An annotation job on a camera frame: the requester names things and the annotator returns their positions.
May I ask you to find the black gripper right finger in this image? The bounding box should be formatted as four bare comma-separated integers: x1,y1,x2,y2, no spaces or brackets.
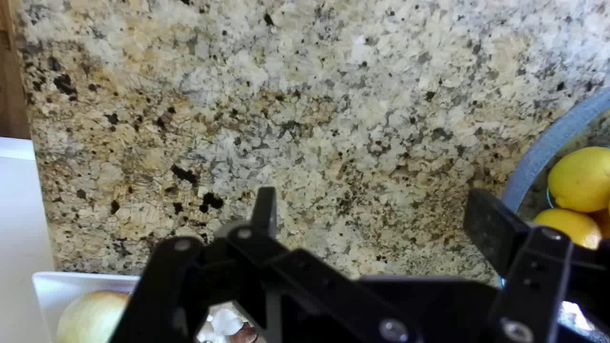
461,187,610,343

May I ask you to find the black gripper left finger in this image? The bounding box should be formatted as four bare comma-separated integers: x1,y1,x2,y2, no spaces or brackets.
111,185,423,343

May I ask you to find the yellow lemon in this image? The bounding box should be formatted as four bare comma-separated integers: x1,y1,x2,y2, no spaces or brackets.
547,147,610,216
532,208,604,252

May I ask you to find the clear glass bowl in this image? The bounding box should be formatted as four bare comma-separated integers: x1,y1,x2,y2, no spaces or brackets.
499,86,610,256

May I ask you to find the white mushroom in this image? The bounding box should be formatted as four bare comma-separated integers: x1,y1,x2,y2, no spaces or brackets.
194,301,267,343

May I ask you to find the yellow onion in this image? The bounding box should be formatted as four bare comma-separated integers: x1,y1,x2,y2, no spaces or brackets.
55,290,132,343

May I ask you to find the white rectangular plate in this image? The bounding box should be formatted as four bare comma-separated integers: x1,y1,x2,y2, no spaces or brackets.
32,271,143,343

